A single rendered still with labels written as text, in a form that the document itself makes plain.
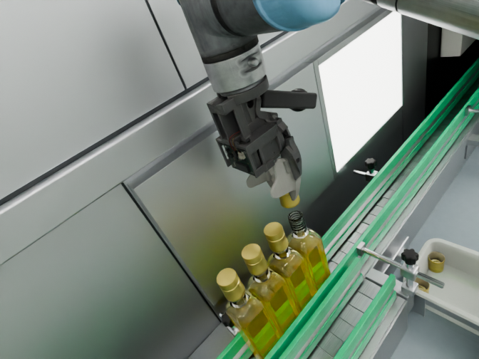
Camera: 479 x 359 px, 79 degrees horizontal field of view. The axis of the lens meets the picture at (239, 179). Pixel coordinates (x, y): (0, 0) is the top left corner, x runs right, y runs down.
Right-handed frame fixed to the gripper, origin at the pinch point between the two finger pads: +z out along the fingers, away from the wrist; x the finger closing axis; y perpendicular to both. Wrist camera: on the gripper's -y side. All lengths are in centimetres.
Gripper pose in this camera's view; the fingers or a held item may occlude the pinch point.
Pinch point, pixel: (286, 187)
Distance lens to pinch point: 51.8
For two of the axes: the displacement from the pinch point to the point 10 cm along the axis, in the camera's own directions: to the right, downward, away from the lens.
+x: 6.2, 2.7, -7.4
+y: -7.2, 5.8, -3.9
